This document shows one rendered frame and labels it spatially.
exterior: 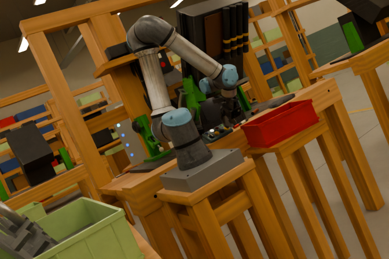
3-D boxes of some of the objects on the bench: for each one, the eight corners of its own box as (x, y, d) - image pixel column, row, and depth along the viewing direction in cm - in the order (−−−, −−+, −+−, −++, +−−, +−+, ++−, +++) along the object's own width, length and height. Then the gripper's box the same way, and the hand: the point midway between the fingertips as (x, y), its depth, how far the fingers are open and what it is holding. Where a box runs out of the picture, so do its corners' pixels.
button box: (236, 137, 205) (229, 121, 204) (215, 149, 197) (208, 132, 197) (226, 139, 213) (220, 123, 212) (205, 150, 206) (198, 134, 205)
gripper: (228, 102, 186) (229, 137, 197) (242, 95, 190) (242, 129, 202) (217, 95, 191) (218, 129, 203) (230, 88, 196) (231, 122, 208)
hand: (226, 125), depth 204 cm, fingers closed
